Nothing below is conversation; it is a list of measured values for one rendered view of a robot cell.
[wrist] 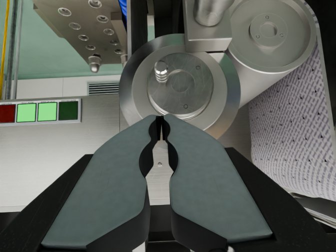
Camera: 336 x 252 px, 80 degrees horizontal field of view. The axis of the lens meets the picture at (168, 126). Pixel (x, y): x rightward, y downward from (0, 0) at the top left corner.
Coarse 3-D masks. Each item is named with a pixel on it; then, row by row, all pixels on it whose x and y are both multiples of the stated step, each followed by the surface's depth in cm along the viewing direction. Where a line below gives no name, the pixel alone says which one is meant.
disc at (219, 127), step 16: (144, 48) 25; (128, 64) 25; (224, 64) 25; (128, 80) 25; (128, 96) 24; (128, 112) 24; (224, 112) 24; (208, 128) 24; (224, 128) 24; (160, 144) 23
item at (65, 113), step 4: (60, 104) 58; (64, 104) 58; (68, 104) 58; (72, 104) 58; (76, 104) 58; (60, 108) 58; (64, 108) 58; (68, 108) 58; (72, 108) 58; (76, 108) 58; (60, 112) 58; (64, 112) 58; (68, 112) 58; (72, 112) 58; (76, 112) 58; (60, 116) 57; (64, 116) 57; (68, 116) 57; (72, 116) 57; (76, 116) 57
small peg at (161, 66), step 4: (156, 64) 20; (160, 64) 20; (164, 64) 20; (156, 68) 20; (160, 68) 20; (164, 68) 20; (156, 72) 20; (160, 72) 20; (164, 72) 20; (156, 76) 21; (160, 76) 20; (164, 76) 21; (160, 80) 22; (164, 80) 22
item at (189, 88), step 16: (176, 64) 23; (192, 64) 23; (176, 80) 22; (192, 80) 23; (208, 80) 22; (160, 96) 22; (176, 96) 23; (192, 96) 22; (208, 96) 22; (160, 112) 23; (176, 112) 22; (192, 112) 22
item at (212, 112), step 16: (160, 48) 25; (176, 48) 25; (144, 64) 25; (208, 64) 25; (144, 80) 24; (224, 80) 24; (144, 96) 24; (224, 96) 24; (144, 112) 24; (208, 112) 24
